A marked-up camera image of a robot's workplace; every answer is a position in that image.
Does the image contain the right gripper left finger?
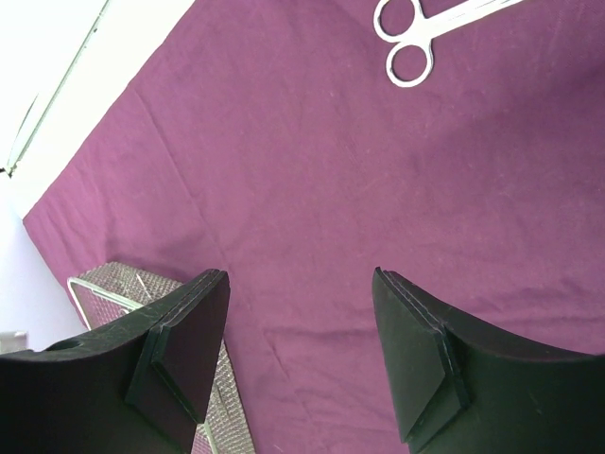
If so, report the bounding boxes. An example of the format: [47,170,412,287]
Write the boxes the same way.
[42,268,232,425]

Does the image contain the metal mesh tray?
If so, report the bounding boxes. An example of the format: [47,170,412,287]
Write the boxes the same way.
[67,262,256,453]

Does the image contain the steel surgical scissors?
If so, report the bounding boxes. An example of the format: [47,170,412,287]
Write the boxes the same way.
[372,0,522,88]

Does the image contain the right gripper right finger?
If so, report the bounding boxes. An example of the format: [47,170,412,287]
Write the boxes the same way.
[372,269,596,449]

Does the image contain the purple cloth wrap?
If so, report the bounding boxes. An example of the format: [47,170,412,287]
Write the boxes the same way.
[25,1,604,453]

